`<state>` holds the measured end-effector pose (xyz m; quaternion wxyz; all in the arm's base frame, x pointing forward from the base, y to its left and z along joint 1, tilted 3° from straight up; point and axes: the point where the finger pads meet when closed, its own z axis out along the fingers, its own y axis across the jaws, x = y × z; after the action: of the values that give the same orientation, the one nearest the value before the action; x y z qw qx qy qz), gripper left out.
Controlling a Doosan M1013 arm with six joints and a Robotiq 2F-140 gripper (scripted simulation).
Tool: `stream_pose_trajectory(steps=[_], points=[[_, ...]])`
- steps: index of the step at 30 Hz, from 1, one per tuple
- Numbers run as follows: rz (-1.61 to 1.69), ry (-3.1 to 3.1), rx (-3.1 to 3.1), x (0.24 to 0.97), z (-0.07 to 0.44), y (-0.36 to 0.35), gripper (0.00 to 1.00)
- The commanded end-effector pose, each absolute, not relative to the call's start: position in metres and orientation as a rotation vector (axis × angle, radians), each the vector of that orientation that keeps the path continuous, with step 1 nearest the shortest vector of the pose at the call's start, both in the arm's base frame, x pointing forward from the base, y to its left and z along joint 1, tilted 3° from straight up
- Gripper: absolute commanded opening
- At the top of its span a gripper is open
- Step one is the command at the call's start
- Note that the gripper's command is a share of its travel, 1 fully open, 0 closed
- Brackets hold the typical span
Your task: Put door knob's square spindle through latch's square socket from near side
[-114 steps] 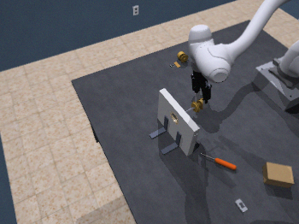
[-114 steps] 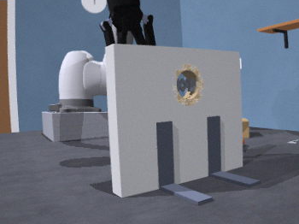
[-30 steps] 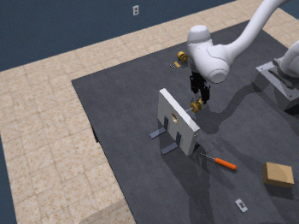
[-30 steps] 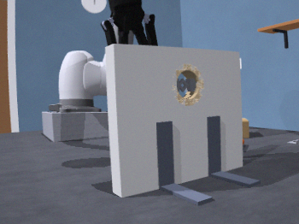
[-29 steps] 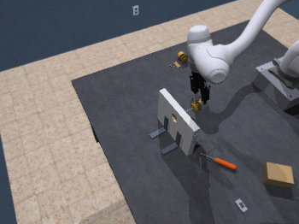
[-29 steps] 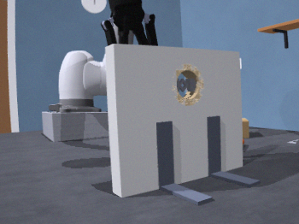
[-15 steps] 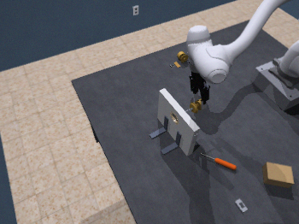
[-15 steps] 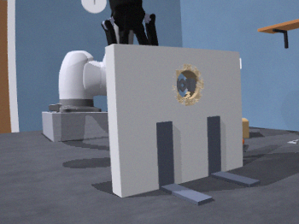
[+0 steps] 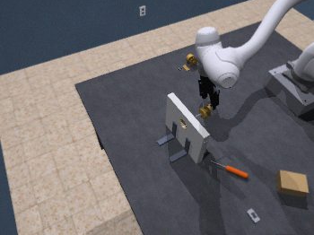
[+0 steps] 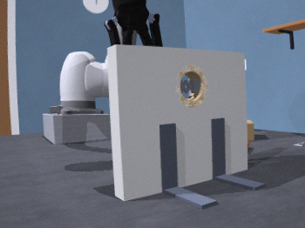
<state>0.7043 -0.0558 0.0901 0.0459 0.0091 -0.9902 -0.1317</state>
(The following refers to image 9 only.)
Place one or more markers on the orange screwdriver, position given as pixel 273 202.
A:
pixel 237 172

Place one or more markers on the tan cardboard box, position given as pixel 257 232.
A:
pixel 291 183

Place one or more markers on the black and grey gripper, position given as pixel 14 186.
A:
pixel 207 87

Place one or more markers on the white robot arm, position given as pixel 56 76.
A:
pixel 223 66

